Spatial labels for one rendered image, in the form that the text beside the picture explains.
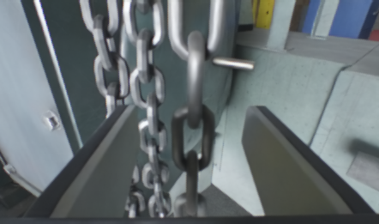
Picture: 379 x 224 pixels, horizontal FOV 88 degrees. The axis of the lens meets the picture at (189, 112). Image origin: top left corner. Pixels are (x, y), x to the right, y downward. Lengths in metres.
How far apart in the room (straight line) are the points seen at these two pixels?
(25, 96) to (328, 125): 0.49
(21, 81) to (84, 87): 0.05
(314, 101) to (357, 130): 0.11
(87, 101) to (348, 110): 0.44
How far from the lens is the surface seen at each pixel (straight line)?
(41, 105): 0.20
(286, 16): 0.55
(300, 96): 0.55
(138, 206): 0.19
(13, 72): 0.21
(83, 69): 0.17
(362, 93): 0.47
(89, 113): 0.18
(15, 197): 0.51
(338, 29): 3.13
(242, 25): 0.87
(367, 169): 0.43
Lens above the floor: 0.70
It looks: 29 degrees down
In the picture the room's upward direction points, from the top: 1 degrees clockwise
